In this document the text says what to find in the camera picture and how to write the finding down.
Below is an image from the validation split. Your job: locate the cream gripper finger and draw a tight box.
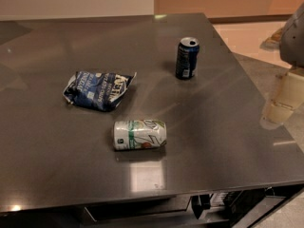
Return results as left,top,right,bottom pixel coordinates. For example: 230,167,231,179
262,100,295,124
272,67,304,109

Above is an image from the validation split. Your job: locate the black equipment under table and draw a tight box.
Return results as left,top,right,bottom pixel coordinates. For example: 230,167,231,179
191,187,286,228

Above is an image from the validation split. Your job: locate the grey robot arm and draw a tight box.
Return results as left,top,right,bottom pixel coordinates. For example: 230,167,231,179
261,3,304,128

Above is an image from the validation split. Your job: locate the blue chip bag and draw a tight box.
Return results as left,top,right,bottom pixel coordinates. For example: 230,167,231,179
63,71,136,112

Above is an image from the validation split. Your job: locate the blue soda can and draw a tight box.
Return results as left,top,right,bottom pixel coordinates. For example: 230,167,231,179
176,37,200,80

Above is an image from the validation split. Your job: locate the white green 7up can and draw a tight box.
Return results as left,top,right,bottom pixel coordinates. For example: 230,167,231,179
113,119,167,151

